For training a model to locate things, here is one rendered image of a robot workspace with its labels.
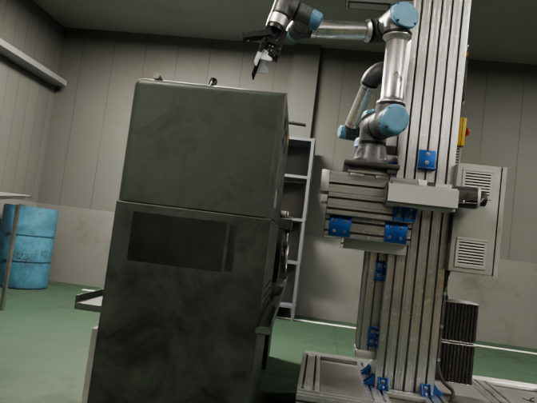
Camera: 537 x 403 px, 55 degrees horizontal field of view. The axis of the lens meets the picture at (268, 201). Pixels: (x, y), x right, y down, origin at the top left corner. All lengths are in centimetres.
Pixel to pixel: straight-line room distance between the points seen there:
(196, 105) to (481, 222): 134
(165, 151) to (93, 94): 514
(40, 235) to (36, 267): 33
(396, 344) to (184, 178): 125
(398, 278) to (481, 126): 409
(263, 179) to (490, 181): 116
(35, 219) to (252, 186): 433
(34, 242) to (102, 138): 157
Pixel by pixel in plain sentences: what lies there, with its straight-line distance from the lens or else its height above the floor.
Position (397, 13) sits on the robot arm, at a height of 174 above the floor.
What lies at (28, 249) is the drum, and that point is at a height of 40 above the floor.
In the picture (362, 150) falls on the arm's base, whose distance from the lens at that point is 219.
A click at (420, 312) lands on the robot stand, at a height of 57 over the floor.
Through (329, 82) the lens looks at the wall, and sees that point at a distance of 614.
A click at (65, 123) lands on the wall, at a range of 679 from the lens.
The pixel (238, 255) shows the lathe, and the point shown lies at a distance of 154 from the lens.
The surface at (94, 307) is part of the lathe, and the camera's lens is 166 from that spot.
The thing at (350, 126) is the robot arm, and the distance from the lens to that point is 294.
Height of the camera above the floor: 80
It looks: 4 degrees up
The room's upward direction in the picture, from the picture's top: 7 degrees clockwise
